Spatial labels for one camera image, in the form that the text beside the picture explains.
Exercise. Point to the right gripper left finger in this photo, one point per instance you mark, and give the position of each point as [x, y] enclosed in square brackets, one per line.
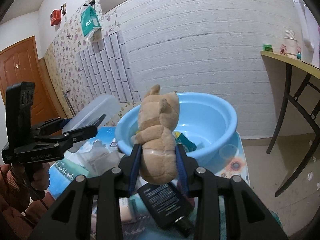
[69, 217]

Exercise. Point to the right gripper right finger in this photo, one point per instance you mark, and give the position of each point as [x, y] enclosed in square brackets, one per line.
[245, 214]

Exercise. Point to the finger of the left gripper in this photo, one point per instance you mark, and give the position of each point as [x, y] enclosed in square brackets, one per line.
[72, 137]
[72, 121]

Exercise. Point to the clear toothpick box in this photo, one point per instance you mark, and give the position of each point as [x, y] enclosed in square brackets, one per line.
[99, 160]

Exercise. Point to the translucent plastic container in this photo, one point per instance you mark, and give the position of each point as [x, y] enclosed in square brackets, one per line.
[103, 104]

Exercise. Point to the face tissue pack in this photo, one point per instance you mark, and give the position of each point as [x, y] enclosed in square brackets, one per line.
[127, 210]

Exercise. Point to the brown plush toy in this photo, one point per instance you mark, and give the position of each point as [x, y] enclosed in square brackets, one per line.
[157, 119]

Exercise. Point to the green snack packet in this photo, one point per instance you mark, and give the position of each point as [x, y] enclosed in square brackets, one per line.
[184, 141]

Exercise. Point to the bag of cotton swabs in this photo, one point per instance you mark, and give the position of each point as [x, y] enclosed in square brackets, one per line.
[99, 148]

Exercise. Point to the person's left hand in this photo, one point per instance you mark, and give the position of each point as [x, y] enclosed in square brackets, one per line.
[39, 176]

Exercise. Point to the wooden door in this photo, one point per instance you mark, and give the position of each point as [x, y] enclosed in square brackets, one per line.
[20, 62]

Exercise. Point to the green hanging bag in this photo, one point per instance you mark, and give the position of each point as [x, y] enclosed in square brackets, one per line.
[89, 22]

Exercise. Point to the blue plastic basin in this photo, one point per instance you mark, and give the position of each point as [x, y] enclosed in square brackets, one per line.
[208, 121]

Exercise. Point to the green small box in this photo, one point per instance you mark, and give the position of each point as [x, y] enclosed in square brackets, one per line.
[267, 47]

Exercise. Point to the white kettle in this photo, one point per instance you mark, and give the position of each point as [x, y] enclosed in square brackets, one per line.
[310, 34]

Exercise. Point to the white paper cup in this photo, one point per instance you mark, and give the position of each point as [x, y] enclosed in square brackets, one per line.
[291, 43]

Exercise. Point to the clear box with brown strap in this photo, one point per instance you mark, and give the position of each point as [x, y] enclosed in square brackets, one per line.
[113, 144]

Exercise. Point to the red wall box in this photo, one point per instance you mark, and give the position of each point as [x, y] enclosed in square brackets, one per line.
[55, 17]

